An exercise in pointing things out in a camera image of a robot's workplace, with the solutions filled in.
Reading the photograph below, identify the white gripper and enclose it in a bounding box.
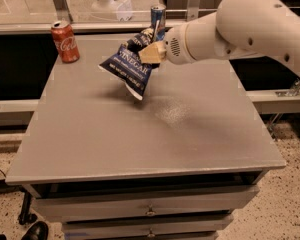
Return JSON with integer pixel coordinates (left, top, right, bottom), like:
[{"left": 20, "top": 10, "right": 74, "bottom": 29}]
[{"left": 138, "top": 20, "right": 194, "bottom": 65}]

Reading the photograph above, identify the blue kettle chip bag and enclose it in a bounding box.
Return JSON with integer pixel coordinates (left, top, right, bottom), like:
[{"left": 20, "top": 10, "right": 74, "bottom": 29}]
[{"left": 98, "top": 28, "right": 154, "bottom": 100}]

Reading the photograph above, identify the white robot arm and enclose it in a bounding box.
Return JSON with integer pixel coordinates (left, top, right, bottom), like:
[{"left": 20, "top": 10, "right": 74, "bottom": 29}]
[{"left": 139, "top": 0, "right": 300, "bottom": 77}]

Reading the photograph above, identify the blue redbull can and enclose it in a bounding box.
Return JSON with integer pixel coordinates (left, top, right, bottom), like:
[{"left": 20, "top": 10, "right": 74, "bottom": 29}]
[{"left": 151, "top": 4, "right": 166, "bottom": 41}]

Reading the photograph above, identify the red coca-cola can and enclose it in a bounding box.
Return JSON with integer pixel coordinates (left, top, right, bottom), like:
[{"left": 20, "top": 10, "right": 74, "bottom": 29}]
[{"left": 51, "top": 20, "right": 80, "bottom": 63}]

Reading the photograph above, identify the grey drawer cabinet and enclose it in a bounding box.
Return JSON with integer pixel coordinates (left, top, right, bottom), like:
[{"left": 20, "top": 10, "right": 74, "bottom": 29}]
[{"left": 6, "top": 34, "right": 285, "bottom": 240}]

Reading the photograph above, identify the upper grey drawer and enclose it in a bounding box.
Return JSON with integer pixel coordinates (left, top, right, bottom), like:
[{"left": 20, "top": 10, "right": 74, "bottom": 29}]
[{"left": 33, "top": 185, "right": 259, "bottom": 222}]

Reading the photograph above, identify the grey drawer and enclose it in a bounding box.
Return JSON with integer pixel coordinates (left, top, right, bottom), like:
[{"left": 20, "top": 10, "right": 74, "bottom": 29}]
[
  {"left": 62, "top": 214, "right": 233, "bottom": 240},
  {"left": 33, "top": 185, "right": 259, "bottom": 222}
]

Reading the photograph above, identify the lower grey drawer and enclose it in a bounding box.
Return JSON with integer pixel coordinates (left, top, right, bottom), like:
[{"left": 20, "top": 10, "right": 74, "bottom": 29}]
[{"left": 62, "top": 214, "right": 233, "bottom": 240}]

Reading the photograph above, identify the black caster leg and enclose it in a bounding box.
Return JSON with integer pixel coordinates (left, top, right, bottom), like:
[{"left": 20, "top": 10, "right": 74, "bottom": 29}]
[{"left": 18, "top": 191, "right": 37, "bottom": 225}]

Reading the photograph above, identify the black shoe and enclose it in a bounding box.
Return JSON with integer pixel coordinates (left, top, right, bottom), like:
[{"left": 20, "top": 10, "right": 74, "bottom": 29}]
[{"left": 21, "top": 221, "right": 49, "bottom": 240}]

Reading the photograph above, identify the white pedestal base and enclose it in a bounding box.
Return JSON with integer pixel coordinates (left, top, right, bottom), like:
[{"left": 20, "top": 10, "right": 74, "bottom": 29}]
[{"left": 90, "top": 0, "right": 133, "bottom": 22}]

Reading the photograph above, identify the metal railing frame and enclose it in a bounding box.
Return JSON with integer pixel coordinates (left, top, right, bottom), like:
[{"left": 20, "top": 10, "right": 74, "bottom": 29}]
[{"left": 0, "top": 0, "right": 300, "bottom": 36}]

